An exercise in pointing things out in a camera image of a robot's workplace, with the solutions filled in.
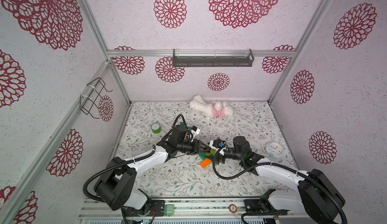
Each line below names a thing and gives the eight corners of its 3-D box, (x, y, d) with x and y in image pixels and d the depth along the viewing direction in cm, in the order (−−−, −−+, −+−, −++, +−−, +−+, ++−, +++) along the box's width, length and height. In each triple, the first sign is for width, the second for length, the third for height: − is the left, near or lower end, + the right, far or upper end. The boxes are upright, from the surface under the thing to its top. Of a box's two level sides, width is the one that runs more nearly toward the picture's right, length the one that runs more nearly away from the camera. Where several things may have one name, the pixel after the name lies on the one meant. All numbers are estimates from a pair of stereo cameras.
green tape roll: (151, 136, 103) (149, 132, 98) (153, 127, 108) (151, 122, 103) (160, 136, 103) (159, 131, 98) (161, 127, 108) (160, 122, 103)
